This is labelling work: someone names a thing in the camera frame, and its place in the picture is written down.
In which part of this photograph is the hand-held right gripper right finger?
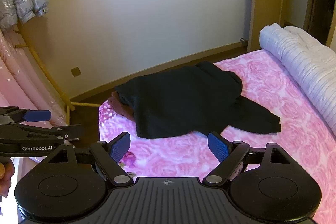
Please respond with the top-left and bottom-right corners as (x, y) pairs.
(202, 132), (289, 186)

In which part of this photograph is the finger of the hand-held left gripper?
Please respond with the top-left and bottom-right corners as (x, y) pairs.
(0, 124), (85, 144)
(0, 106), (52, 126)

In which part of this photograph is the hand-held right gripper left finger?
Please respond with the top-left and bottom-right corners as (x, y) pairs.
(47, 132), (134, 186)

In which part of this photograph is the black garment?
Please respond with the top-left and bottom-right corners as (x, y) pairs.
(114, 61), (282, 140)

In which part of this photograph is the person's left hand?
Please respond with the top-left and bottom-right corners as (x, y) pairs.
(0, 160), (16, 197)

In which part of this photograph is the brown garment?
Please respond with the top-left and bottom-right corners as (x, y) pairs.
(111, 91), (135, 121)

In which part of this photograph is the pink satin cloth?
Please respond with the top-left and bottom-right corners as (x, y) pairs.
(0, 27), (69, 130)

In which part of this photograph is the pink floral blanket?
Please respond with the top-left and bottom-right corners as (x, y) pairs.
(98, 49), (336, 224)

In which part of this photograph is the white rolled quilt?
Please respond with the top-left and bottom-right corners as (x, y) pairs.
(259, 23), (336, 135)

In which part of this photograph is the wooden door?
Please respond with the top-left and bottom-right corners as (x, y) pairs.
(247, 0), (285, 52)

